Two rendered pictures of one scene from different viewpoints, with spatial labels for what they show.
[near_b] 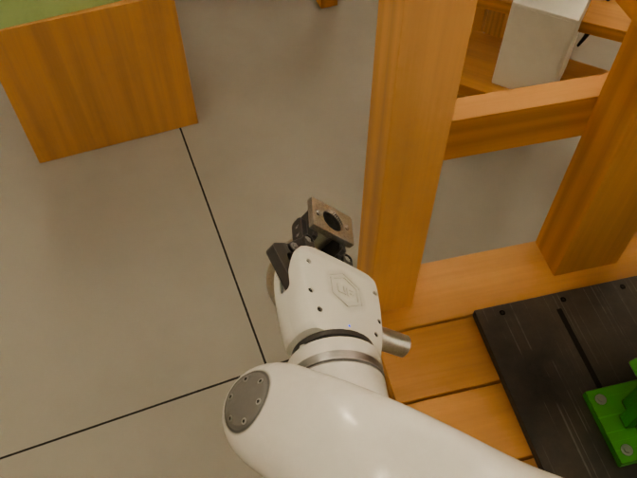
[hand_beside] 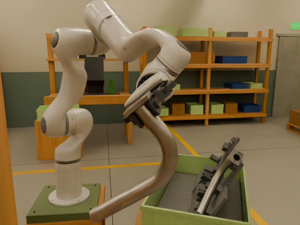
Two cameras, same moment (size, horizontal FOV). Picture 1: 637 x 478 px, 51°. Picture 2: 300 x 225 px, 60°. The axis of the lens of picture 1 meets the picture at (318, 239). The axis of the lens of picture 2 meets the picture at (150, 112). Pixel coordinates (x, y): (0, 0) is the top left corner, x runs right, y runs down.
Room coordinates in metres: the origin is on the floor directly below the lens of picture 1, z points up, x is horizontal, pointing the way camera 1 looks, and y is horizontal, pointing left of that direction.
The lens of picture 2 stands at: (0.88, 0.09, 1.53)
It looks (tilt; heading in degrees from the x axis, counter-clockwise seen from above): 12 degrees down; 191
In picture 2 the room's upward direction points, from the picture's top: straight up
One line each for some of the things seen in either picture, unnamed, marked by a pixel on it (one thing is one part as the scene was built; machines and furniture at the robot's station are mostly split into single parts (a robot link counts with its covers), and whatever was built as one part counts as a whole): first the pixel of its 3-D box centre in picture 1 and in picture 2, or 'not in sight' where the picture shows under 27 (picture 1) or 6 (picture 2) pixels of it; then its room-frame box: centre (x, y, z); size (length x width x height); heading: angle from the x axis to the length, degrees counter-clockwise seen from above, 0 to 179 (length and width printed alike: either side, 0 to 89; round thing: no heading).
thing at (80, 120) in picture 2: not in sight; (73, 133); (-0.21, -0.48, 1.18); 0.19 x 0.12 x 0.24; 141
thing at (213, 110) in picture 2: not in sight; (205, 77); (-5.39, 0.22, 1.12); 3.01 x 0.54 x 2.23; 111
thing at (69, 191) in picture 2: not in sight; (68, 178); (-0.18, -0.50, 0.97); 0.19 x 0.19 x 0.18
